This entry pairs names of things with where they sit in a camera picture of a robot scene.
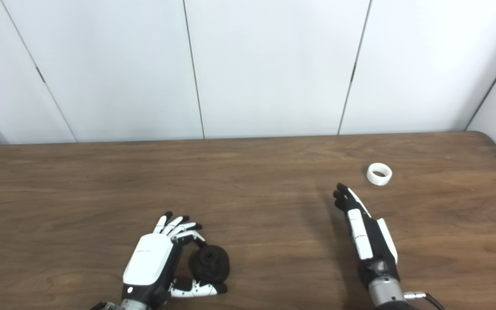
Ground round black part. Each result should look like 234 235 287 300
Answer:
188 245 230 283

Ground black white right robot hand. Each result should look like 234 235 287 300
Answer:
333 183 400 289

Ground white ring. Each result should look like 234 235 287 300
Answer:
366 163 393 186

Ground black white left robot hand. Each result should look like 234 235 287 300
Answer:
121 211 228 310

